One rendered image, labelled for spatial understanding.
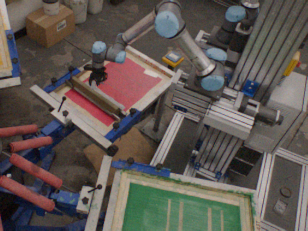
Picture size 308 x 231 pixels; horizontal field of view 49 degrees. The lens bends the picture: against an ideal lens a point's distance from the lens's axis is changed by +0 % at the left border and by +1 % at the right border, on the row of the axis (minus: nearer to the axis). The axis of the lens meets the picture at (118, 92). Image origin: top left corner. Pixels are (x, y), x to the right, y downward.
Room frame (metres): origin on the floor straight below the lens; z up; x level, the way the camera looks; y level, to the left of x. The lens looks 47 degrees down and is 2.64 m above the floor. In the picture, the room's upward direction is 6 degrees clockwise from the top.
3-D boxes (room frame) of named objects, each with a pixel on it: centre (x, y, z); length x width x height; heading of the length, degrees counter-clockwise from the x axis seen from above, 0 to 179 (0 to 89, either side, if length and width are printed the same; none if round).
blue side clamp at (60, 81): (1.62, 0.39, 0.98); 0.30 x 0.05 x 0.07; 143
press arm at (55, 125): (1.19, 0.36, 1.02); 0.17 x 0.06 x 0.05; 143
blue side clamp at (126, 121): (1.29, -0.05, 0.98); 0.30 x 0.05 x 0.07; 143
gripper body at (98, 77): (1.45, 0.13, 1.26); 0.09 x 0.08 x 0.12; 54
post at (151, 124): (2.03, -0.41, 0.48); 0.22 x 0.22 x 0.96; 53
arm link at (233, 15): (1.93, -0.72, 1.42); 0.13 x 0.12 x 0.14; 132
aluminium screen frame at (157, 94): (1.65, 0.03, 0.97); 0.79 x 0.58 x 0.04; 143
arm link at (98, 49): (1.45, 0.13, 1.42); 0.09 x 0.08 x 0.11; 80
